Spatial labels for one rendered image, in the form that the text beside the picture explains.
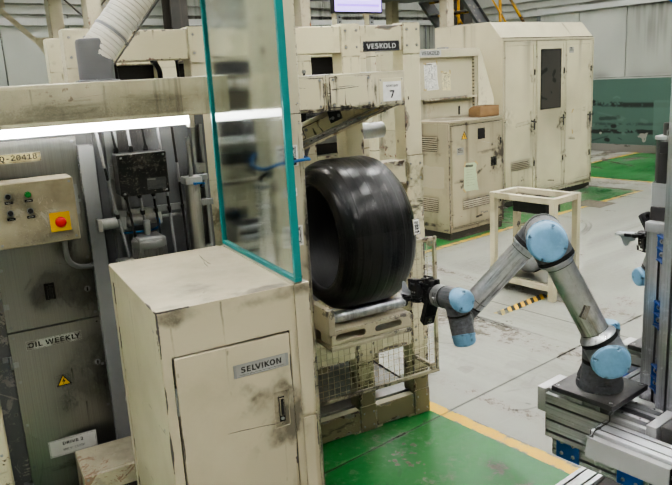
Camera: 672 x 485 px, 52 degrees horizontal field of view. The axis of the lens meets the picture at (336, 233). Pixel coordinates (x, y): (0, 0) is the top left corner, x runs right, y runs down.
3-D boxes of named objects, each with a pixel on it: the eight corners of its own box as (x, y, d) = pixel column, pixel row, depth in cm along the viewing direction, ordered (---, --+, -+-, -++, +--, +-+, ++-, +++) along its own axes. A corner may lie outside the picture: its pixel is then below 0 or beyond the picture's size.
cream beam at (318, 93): (276, 116, 267) (273, 77, 263) (251, 115, 288) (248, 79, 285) (406, 105, 294) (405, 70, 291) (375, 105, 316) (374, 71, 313)
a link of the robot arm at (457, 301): (460, 319, 216) (454, 293, 214) (438, 314, 225) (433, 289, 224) (479, 310, 219) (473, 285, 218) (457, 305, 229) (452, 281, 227)
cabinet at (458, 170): (452, 242, 728) (450, 122, 700) (412, 234, 773) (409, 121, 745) (506, 226, 783) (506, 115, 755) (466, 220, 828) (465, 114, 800)
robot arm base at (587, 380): (632, 384, 231) (633, 356, 229) (608, 399, 222) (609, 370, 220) (591, 371, 243) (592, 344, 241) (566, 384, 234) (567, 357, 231)
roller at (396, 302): (330, 316, 254) (324, 311, 258) (329, 327, 256) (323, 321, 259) (408, 297, 270) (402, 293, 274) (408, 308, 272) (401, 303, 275)
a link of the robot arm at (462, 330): (477, 333, 230) (470, 302, 228) (477, 346, 220) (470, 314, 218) (454, 337, 232) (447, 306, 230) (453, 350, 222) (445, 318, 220)
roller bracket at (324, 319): (329, 338, 251) (327, 312, 249) (283, 309, 286) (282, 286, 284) (337, 336, 253) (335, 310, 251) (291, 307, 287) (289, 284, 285)
